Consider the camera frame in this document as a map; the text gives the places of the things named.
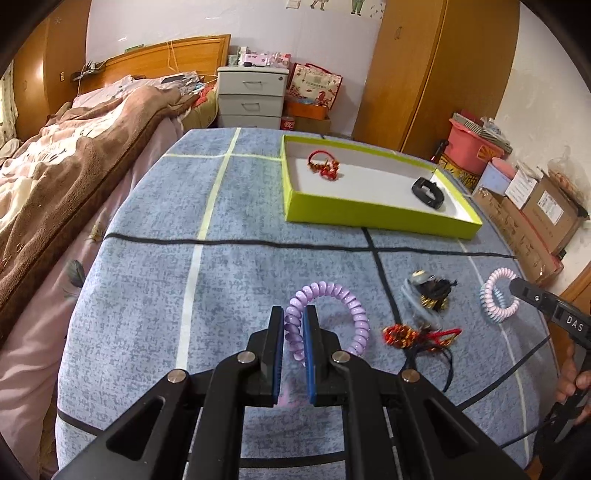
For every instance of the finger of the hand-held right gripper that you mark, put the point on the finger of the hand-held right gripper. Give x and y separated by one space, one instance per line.
531 295

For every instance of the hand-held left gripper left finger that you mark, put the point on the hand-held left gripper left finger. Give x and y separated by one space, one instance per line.
278 350

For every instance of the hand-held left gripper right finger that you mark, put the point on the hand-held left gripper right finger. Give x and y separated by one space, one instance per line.
311 355

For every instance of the lime green cardboard box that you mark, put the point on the lime green cardboard box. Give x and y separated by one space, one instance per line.
369 217

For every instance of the person's right hand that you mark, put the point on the person's right hand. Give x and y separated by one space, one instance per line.
565 378

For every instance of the long flat cardboard box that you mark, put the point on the long flat cardboard box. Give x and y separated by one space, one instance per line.
517 230

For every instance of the open brown cardboard box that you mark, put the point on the open brown cardboard box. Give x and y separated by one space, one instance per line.
549 207

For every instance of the white labelled box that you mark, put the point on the white labelled box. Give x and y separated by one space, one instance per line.
521 189

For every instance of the light blue storage box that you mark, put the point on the light blue storage box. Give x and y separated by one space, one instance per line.
494 180

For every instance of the clear plastic bag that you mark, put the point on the clear plastic bag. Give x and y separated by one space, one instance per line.
565 177

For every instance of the black smart band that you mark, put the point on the black smart band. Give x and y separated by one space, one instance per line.
427 194

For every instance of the yellow patterned box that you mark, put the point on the yellow patterned box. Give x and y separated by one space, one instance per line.
455 171

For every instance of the pink plastic bin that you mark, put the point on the pink plastic bin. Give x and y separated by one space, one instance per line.
466 147

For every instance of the striped flat box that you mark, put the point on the striped flat box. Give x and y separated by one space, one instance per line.
466 121

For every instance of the red soda can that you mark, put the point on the red soda can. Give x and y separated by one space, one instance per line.
287 123

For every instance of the small brown cardboard box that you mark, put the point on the small brown cardboard box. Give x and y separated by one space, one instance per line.
314 125

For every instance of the bed with brown blanket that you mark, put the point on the bed with brown blanket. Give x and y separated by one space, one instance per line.
41 360

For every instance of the orange box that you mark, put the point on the orange box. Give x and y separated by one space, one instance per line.
304 110

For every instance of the white drawer nightstand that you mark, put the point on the white drawer nightstand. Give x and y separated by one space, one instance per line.
249 106

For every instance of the tall wooden wardrobe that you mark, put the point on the tall wooden wardrobe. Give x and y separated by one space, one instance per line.
415 69

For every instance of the yellow red quilt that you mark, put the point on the yellow red quilt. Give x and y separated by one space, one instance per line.
203 101

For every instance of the red gift bag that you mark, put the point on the red gift bag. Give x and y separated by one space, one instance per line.
314 85

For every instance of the pile of clothes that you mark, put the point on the pile of clothes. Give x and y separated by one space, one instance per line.
184 81

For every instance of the pink patterned box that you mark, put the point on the pink patterned box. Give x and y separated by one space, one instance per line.
263 59

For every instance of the wooden headboard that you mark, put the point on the wooden headboard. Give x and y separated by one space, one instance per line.
184 55

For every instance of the pink pillow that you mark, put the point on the pink pillow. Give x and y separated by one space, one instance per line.
101 92

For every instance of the wooden cabinet beside bed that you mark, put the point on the wooden cabinet beside bed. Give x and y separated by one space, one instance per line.
37 78

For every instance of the wall poster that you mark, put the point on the wall poster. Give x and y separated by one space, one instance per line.
355 7

